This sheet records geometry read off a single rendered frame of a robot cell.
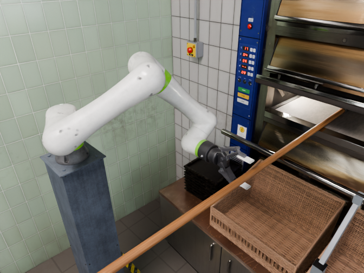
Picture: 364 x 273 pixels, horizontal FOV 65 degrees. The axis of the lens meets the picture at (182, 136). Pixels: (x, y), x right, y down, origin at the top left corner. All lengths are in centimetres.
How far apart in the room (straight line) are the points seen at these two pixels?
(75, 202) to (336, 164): 134
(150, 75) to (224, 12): 99
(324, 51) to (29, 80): 161
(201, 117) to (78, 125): 57
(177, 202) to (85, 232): 69
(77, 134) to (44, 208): 128
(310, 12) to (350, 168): 81
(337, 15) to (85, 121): 117
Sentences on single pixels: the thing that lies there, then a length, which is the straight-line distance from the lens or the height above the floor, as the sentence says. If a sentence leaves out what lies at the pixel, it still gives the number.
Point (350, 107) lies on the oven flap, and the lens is 144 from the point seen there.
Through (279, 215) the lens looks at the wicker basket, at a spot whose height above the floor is 59.
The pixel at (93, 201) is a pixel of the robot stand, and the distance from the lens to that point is 147.
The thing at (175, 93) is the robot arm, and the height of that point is 147.
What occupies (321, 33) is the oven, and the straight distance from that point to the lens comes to 159.
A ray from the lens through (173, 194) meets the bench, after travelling 204.
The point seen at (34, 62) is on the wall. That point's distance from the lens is 189.
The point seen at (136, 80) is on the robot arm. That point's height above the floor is 160.
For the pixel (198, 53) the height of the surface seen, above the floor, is 144.
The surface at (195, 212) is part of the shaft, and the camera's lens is 104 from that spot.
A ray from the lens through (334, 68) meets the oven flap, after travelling 158.
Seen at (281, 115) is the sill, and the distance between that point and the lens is 181.
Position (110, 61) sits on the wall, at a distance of 207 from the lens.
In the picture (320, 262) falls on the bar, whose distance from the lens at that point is 131.
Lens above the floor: 193
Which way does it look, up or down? 30 degrees down
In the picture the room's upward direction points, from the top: 1 degrees counter-clockwise
